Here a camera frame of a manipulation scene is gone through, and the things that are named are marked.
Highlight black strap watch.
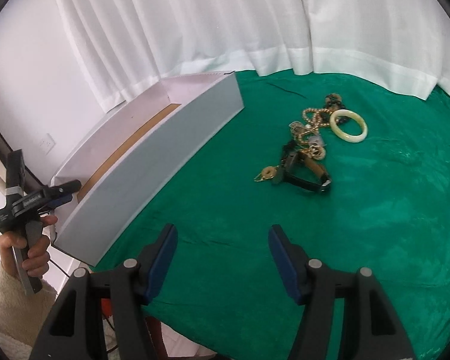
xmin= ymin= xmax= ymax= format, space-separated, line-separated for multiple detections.
xmin=271 ymin=140 xmax=332 ymax=194

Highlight gold ring earrings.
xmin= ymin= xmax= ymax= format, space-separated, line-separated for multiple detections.
xmin=253 ymin=166 xmax=280 ymax=183

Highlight pale jade bangle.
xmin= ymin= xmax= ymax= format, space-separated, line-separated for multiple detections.
xmin=329 ymin=109 xmax=368 ymax=143

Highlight gold bead necklace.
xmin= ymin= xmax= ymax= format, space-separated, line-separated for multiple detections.
xmin=301 ymin=107 xmax=337 ymax=136

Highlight dark brown bead bracelet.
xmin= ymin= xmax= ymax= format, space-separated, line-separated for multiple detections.
xmin=323 ymin=92 xmax=348 ymax=125

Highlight person's left hand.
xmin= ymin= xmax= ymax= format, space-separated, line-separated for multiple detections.
xmin=0 ymin=232 xmax=50 ymax=281

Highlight cream fleece left sleeve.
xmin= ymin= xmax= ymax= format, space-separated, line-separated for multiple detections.
xmin=0 ymin=267 xmax=57 ymax=354

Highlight white cardboard box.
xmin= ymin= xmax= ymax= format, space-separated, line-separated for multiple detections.
xmin=52 ymin=72 xmax=244 ymax=266

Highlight green velvet cloth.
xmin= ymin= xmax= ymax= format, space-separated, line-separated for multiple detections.
xmin=97 ymin=71 xmax=450 ymax=359

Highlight wall socket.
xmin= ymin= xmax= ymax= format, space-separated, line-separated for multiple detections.
xmin=38 ymin=133 xmax=56 ymax=155

